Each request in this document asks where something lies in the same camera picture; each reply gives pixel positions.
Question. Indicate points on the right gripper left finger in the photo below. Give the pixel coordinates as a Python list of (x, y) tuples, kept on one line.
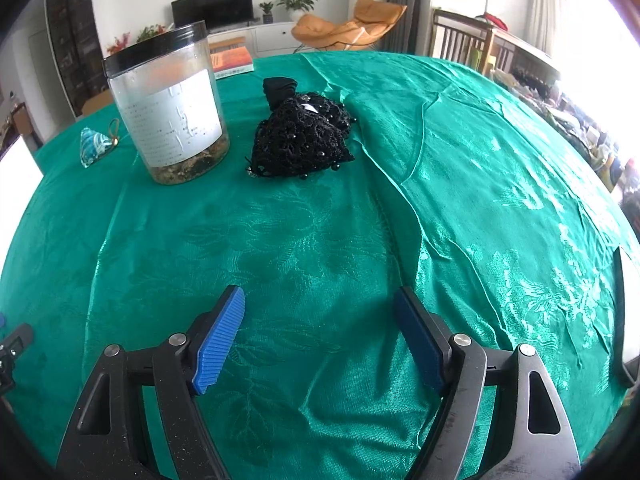
[(108, 435)]

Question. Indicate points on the white cardboard storage box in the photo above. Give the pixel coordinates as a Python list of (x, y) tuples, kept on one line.
[(20, 177)]

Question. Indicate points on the teal triangular sachet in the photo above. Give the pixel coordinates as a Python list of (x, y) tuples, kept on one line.
[(94, 144)]

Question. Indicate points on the black beaded mesh cloth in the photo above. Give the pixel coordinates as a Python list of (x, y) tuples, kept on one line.
[(305, 133)]

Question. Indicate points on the green satin tablecloth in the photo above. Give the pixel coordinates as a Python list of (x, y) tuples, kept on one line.
[(457, 189)]

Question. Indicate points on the clear jar black lid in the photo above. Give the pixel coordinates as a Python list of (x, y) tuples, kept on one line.
[(165, 91)]

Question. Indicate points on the red flower vase arrangement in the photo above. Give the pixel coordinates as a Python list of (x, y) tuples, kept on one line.
[(119, 43)]

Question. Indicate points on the dark display cabinet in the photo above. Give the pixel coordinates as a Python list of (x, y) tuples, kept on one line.
[(76, 50)]

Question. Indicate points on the orange book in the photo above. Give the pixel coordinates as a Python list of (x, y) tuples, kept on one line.
[(231, 62)]

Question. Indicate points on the white tv cabinet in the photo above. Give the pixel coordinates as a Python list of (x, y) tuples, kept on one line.
[(261, 40)]

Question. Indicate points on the wooden railing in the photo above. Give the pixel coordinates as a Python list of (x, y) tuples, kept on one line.
[(459, 39)]

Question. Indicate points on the black flat television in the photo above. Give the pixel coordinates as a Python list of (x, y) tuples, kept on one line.
[(215, 13)]

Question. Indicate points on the potted green plant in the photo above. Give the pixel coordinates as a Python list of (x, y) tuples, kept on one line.
[(297, 8)]

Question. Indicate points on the orange lounge chair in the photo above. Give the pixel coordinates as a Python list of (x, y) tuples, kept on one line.
[(371, 21)]

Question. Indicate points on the grey curtain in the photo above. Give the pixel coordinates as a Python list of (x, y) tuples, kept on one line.
[(410, 34)]

